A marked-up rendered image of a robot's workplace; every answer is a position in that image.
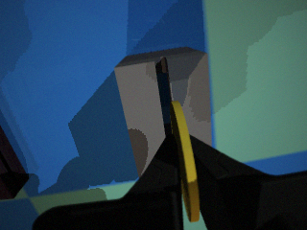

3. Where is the gold coin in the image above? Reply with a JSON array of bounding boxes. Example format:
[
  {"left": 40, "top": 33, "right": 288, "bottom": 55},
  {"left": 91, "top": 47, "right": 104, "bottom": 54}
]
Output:
[{"left": 170, "top": 101, "right": 200, "bottom": 223}]

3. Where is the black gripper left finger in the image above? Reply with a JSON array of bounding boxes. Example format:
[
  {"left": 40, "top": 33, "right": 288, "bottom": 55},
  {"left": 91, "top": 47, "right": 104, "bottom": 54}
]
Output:
[{"left": 33, "top": 134, "right": 183, "bottom": 230}]

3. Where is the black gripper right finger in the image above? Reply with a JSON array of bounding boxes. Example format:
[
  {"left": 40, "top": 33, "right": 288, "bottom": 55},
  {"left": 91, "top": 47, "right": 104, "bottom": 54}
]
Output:
[{"left": 189, "top": 134, "right": 307, "bottom": 230}]

